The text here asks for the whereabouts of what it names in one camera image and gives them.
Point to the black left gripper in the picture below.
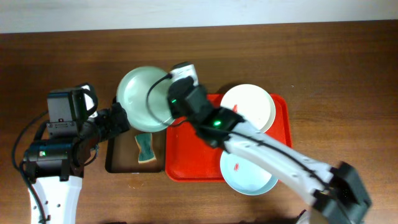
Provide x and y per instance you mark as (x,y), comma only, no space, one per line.
(119,117)

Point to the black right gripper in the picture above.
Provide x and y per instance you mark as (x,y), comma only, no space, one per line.
(179,90)

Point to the mint green plate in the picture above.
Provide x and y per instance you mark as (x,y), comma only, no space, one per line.
(145,102)

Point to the green yellow sponge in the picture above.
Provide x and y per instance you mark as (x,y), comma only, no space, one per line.
(145,144)

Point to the light blue plate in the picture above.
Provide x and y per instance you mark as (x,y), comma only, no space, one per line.
(244,176)

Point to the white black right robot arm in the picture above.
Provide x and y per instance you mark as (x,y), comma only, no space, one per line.
(335,195)

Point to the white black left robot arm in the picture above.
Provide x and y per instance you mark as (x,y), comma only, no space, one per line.
(53,165)

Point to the black plastic tray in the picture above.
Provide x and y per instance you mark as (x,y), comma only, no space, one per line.
(123,152)

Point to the red plastic tray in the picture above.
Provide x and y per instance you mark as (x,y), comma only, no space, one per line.
(189,159)

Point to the cream white plate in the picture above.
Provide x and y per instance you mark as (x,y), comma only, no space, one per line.
(253,103)

